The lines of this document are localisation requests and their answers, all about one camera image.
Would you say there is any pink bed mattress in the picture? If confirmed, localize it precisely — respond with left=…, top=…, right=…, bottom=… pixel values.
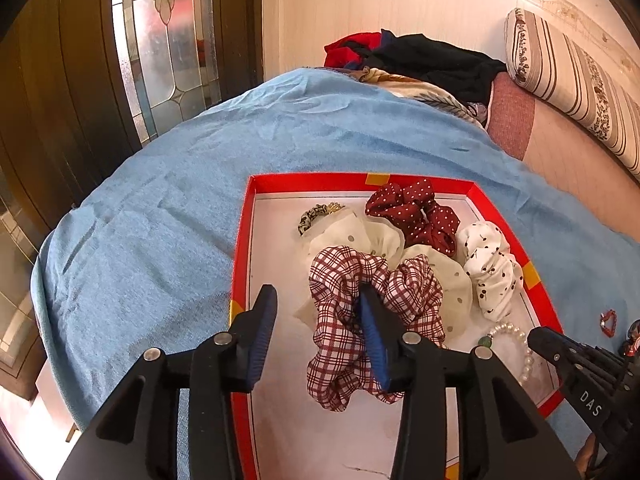
left=486, top=73, right=639, bottom=240

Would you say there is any black clothing pile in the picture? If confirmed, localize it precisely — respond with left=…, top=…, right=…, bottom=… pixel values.
left=346, top=34, right=506, bottom=105

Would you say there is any stained glass wooden door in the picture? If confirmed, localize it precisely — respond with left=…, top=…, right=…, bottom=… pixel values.
left=1, top=0, right=264, bottom=400

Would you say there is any patterned beige scarf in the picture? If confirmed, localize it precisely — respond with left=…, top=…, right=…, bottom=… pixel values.
left=342, top=67, right=488, bottom=128

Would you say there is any red polka dot scrunchie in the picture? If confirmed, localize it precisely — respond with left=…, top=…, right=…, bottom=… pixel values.
left=364, top=179, right=460, bottom=257

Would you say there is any cream dotted organza scrunchie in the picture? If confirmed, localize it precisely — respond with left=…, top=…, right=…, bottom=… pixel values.
left=300, top=206, right=473, bottom=341

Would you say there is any person's right hand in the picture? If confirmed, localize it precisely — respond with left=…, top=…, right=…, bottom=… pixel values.
left=575, top=434, right=608, bottom=480

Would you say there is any red clothing item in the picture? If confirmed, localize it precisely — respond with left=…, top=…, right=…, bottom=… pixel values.
left=324, top=32, right=382, bottom=68

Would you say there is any red white checked scrunchie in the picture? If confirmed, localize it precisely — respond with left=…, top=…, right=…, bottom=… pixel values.
left=305, top=245, right=447, bottom=413

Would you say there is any red cardboard box tray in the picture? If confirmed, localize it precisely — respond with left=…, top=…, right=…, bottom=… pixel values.
left=228, top=171, right=566, bottom=480

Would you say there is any white cherry print scrunchie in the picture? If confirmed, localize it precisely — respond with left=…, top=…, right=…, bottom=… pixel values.
left=457, top=221, right=524, bottom=322

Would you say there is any white pearl bracelet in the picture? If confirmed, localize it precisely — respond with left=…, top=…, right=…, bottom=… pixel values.
left=476, top=320, right=536, bottom=387

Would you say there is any light blue towel blanket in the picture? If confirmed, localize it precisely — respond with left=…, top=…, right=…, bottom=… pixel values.
left=29, top=66, right=640, bottom=480

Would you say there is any striped floral pillow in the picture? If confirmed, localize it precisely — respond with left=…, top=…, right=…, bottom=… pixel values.
left=504, top=8, right=639, bottom=177

